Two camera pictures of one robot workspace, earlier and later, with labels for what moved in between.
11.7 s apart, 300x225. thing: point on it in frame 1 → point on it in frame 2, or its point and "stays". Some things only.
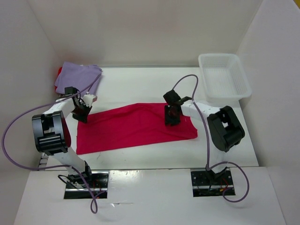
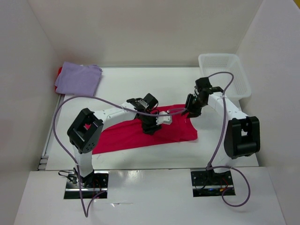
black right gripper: x=171 y=116 → x=192 y=108
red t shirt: x=59 y=71 stays
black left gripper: x=81 y=112 → x=148 y=125
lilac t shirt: x=79 y=77 stays
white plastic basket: x=224 y=80 stays
